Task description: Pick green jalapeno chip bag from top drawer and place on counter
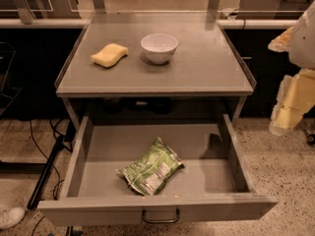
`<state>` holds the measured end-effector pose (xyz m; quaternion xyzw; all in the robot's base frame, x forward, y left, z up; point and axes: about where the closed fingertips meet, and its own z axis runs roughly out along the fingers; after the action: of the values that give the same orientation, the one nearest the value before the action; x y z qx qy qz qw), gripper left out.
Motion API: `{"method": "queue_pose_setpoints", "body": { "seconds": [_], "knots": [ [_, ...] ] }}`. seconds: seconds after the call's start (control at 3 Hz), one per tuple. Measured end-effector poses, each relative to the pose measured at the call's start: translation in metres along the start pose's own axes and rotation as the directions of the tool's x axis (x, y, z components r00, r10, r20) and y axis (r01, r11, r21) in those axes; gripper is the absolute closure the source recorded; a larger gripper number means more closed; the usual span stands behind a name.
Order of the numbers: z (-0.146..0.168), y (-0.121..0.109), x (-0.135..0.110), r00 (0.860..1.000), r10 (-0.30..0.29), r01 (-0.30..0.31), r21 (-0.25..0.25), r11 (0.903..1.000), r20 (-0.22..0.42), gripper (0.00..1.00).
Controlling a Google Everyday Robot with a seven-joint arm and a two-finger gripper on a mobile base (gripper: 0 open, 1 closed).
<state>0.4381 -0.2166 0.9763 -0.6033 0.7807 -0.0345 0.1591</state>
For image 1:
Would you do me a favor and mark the white ceramic bowl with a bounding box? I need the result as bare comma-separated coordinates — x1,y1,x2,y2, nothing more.
141,33,178,65

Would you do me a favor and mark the grey open drawer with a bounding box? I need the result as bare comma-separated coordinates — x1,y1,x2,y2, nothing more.
38,116,278,226

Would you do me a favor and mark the black pole on floor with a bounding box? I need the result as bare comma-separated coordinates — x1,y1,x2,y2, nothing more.
27,136,63,210

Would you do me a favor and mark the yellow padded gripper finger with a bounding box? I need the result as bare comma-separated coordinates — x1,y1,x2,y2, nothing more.
268,27,293,52
269,69,315,136

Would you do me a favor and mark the dark metal drawer handle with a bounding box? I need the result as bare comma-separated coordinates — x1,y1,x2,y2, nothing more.
142,208,180,224

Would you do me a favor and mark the green jalapeno chip bag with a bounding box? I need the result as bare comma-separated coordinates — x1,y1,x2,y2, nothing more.
117,137,184,196

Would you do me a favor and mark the black floor cable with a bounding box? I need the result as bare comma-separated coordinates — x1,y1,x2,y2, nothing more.
29,117,74,202

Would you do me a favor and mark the dark caster wheel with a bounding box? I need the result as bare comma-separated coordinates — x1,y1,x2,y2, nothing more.
303,130,315,146

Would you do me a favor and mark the yellow sponge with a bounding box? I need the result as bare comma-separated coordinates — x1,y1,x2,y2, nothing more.
91,43,129,68

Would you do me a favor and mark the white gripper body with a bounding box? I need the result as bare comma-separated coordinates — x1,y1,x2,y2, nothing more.
288,2,315,69

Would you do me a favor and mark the white sneaker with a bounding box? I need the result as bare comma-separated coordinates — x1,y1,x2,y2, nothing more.
0,206,26,230

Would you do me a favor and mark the grey cabinet counter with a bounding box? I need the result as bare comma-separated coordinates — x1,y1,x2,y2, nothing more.
56,12,256,126

